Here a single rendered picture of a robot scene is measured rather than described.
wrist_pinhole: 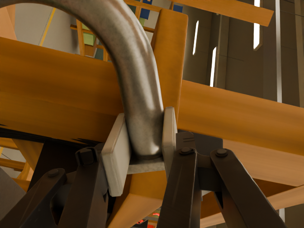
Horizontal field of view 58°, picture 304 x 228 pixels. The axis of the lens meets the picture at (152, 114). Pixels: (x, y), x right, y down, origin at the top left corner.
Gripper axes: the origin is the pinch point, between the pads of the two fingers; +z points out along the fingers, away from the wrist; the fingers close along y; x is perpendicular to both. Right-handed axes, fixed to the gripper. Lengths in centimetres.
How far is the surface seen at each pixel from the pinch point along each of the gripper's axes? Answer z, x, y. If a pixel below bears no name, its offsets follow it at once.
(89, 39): 634, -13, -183
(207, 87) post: 25.6, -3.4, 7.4
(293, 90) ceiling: 507, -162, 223
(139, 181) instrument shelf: 4.6, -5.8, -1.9
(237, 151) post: 21.9, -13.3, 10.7
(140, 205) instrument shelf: 6.5, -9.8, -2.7
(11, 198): 43, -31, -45
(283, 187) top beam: 34, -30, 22
